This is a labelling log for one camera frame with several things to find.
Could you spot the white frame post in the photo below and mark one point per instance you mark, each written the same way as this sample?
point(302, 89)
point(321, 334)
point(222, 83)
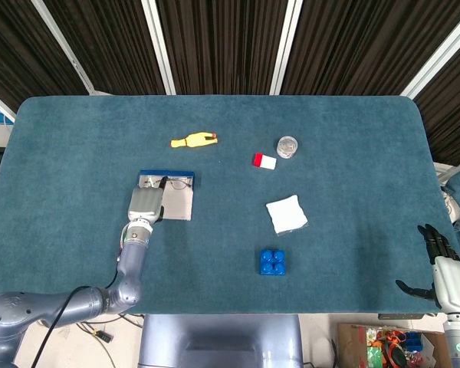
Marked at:
point(437, 57)
point(61, 46)
point(0, 105)
point(159, 50)
point(285, 50)

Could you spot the small black power plug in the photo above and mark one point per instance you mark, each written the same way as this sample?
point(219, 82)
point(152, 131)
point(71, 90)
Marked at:
point(106, 337)

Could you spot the yellow rubber chicken toy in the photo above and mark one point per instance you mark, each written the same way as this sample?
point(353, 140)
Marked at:
point(195, 140)

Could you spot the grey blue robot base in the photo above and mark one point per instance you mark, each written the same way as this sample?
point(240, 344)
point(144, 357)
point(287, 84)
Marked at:
point(218, 341)

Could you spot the cardboard box with toys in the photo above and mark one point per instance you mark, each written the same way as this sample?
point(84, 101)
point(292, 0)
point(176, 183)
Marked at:
point(349, 345)

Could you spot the dark pleated curtain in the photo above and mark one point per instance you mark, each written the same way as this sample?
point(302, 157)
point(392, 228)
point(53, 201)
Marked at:
point(222, 46)

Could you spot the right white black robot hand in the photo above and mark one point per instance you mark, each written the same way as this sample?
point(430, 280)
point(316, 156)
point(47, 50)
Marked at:
point(454, 285)

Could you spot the red and white small box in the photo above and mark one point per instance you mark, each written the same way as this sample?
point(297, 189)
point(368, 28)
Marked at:
point(268, 163)

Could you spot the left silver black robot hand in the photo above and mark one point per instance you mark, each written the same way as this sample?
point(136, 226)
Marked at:
point(145, 203)

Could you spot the teal blue table cloth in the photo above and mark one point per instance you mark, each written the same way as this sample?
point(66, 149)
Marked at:
point(329, 230)

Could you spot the blue cardboard glasses box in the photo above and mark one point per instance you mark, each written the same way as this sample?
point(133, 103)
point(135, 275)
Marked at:
point(178, 207)

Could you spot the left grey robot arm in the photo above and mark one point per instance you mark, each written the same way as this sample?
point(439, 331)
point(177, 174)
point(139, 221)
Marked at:
point(132, 264)

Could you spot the blue four stud building block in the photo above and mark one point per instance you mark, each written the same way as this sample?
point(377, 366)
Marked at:
point(272, 262)

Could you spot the eyeglasses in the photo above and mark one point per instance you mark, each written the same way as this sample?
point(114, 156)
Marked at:
point(178, 184)

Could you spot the clear round plastic jar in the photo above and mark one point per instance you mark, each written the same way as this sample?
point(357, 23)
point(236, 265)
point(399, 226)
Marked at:
point(288, 146)

